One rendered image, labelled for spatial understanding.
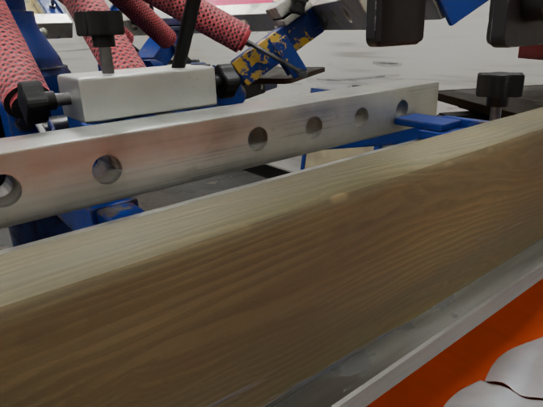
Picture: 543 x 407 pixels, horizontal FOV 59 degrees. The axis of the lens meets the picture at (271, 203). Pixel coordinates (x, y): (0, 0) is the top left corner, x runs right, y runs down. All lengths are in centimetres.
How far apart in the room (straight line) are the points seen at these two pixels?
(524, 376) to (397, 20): 17
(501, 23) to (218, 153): 27
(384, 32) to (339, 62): 282
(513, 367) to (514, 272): 4
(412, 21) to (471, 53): 229
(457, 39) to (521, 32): 236
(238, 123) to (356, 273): 27
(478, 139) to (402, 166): 6
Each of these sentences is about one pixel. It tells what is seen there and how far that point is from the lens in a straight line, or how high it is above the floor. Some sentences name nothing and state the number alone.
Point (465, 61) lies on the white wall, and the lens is 253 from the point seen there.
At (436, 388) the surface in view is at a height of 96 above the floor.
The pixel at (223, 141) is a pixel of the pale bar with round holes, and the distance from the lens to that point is 40.
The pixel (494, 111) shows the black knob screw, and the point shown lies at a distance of 51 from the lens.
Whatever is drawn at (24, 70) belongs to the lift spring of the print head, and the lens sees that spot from 59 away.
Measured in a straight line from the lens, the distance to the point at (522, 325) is 29.
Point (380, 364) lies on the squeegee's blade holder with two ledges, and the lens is 18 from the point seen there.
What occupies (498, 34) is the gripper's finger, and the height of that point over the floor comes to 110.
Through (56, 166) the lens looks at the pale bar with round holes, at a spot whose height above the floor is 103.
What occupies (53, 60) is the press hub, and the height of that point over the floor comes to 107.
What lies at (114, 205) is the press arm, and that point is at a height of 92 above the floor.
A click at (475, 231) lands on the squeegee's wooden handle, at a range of 23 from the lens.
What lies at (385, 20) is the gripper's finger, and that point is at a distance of 21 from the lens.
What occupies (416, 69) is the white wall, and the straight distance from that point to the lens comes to 268.
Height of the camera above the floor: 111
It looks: 20 degrees down
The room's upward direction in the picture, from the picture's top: 2 degrees counter-clockwise
